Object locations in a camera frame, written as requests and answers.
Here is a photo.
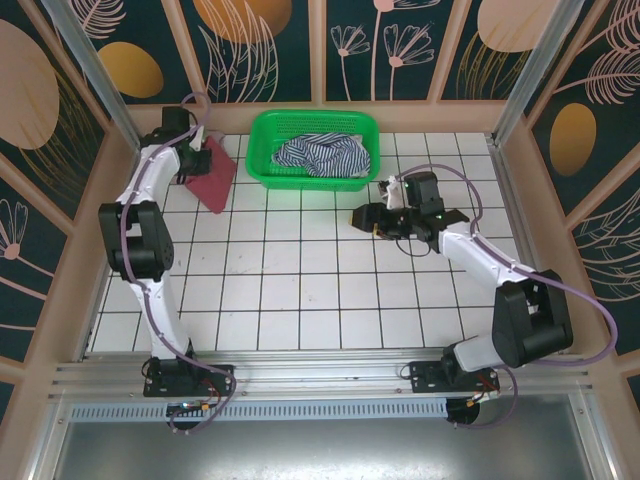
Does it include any dark red tank top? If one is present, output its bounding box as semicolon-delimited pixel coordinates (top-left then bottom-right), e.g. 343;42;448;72
184;133;239;215

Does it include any grey slotted cable duct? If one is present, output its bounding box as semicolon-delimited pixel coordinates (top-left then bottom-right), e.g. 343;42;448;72
69;399;449;422

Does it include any aluminium mounting rail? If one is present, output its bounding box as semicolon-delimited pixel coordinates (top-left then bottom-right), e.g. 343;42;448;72
47;349;599;401

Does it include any green plastic basket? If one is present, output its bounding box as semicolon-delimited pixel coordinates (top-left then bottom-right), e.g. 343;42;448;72
244;109;384;194

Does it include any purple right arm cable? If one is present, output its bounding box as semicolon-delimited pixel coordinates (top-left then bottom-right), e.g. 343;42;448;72
397;166;617;431

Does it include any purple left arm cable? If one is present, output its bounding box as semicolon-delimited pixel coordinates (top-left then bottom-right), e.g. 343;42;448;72
119;92;237;435

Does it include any aluminium frame post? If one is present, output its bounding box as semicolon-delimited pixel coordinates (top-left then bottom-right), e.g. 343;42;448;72
489;0;594;146
39;0;146;154

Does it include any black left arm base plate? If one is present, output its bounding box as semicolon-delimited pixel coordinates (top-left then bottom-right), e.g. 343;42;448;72
143;357;236;399

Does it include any shiny metal sheet panel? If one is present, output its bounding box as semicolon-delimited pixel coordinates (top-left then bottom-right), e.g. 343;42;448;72
29;394;614;480

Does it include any aluminium side rail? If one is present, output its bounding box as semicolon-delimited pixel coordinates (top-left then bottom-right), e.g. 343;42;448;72
487;134;569;354

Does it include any blue white striped tank top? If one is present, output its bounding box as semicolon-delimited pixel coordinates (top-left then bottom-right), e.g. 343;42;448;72
271;132;374;179

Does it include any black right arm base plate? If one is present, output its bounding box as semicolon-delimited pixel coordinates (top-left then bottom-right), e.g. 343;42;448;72
408;359;501;396

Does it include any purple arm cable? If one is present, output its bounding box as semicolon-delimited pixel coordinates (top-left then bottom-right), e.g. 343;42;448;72
397;166;617;431
119;92;237;435

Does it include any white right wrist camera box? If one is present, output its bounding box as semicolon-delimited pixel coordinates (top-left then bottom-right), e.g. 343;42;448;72
377;174;405;211

